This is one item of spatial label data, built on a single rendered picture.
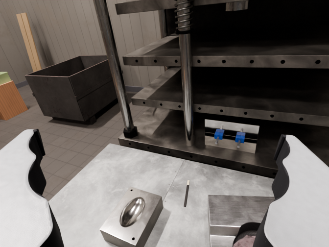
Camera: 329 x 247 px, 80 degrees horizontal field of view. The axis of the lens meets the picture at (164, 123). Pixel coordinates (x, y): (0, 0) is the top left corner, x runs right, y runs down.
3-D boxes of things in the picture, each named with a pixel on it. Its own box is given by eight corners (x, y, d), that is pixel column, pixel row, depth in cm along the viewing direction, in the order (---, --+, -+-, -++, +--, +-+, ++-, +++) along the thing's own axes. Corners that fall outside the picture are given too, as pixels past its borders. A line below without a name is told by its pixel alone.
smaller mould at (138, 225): (139, 256, 67) (135, 245, 63) (104, 240, 73) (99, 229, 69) (163, 207, 82) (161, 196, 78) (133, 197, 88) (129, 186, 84)
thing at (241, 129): (254, 153, 105) (259, 125, 96) (204, 144, 116) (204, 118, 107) (259, 110, 143) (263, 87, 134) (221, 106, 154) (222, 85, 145)
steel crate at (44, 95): (130, 97, 392) (121, 54, 349) (85, 131, 299) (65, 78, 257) (93, 93, 433) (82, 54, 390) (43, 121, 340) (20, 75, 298)
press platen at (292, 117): (359, 130, 81) (364, 119, 78) (132, 105, 125) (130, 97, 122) (323, 72, 136) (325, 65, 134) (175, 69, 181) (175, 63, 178)
